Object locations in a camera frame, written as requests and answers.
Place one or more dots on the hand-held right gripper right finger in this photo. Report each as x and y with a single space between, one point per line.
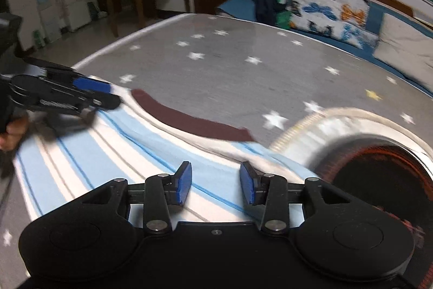
248 182

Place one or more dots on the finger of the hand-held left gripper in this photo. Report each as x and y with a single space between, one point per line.
67 99
91 85

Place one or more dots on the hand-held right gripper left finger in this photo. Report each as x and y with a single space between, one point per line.
182 182

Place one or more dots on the blue white striped sweater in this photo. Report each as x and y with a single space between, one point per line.
111 146

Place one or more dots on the person's left hand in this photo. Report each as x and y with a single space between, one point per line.
15 135

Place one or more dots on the round beige rimmed dark object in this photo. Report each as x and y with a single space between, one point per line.
372 174

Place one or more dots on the grey star print mattress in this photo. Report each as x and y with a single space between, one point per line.
220 52

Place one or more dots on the green bag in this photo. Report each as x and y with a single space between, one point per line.
283 20

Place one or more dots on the dark backpack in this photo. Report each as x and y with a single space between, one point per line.
265 1

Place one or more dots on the butterfly print cushion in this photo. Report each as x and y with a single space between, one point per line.
324 14

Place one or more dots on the beige pillow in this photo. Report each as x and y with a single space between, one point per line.
402 45

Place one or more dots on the blue sofa with wooden frame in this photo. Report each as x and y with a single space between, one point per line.
236 6

